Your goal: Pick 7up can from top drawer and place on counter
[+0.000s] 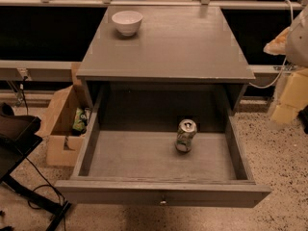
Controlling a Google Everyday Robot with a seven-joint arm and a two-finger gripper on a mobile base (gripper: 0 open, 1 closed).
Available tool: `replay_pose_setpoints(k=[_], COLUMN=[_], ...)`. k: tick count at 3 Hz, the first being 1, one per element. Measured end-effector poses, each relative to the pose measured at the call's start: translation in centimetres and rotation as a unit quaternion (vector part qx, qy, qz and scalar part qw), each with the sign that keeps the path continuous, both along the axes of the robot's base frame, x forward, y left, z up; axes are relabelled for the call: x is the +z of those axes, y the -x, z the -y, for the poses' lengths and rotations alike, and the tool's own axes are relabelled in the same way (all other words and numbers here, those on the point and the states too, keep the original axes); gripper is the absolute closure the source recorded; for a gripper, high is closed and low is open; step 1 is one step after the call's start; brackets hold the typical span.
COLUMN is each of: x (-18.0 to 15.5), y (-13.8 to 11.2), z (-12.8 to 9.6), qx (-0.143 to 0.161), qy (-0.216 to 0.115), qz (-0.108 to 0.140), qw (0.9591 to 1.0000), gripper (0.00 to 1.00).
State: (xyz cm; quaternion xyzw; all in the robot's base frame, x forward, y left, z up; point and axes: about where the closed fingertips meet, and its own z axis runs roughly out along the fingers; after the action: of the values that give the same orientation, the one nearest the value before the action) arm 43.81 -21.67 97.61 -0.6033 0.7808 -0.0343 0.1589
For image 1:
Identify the cardboard box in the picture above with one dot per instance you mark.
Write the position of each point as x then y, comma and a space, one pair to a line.
63, 146

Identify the green snack bag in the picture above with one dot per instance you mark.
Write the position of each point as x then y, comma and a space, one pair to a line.
80, 122

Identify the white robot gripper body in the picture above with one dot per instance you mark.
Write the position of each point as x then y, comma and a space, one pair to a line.
298, 45

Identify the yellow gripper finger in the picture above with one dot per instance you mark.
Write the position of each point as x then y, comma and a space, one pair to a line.
293, 99
278, 44

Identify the open grey top drawer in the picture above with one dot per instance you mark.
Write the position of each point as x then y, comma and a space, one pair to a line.
129, 155

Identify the white ceramic bowl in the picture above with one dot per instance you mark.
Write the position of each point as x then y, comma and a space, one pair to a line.
127, 22

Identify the wall power outlet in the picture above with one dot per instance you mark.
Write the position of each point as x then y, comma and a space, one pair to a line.
24, 73

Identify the black chair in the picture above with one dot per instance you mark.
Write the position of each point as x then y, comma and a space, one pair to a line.
18, 138

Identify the grey wooden cabinet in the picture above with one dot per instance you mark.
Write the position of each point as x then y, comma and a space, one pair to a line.
175, 44

